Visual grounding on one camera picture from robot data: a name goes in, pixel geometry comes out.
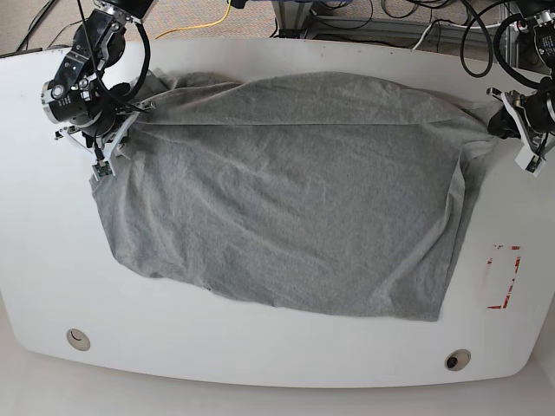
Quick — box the left table cable grommet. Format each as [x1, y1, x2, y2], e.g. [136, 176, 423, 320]
[66, 328, 91, 352]

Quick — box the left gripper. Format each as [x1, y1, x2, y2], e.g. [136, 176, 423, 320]
[486, 88, 554, 158]

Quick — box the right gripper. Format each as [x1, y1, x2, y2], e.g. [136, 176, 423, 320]
[52, 99, 155, 165]

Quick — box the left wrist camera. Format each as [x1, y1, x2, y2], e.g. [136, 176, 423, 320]
[515, 147, 545, 177]

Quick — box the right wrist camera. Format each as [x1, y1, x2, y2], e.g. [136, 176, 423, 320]
[92, 160, 114, 181]

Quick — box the aluminium frame stand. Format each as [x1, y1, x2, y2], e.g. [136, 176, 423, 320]
[271, 1, 485, 49]

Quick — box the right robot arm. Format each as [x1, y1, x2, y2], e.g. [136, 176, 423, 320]
[41, 1, 154, 176]

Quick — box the yellow cable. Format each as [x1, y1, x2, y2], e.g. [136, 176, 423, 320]
[154, 0, 231, 41]

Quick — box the black floor cable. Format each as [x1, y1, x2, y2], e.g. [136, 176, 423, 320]
[16, 0, 79, 52]

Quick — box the table cable grommet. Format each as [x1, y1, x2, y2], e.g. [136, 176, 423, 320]
[444, 349, 472, 372]
[66, 328, 91, 352]

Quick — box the grey t-shirt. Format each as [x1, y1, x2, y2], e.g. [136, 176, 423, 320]
[90, 72, 497, 322]

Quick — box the right table cable grommet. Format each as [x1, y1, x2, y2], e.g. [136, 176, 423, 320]
[444, 349, 472, 372]

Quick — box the white cable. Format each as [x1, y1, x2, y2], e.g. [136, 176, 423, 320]
[411, 21, 439, 51]

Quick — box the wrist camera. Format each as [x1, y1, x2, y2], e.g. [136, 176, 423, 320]
[515, 147, 545, 177]
[92, 160, 114, 181]

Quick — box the red tape rectangle marking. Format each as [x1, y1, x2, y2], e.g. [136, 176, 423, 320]
[482, 244, 523, 310]

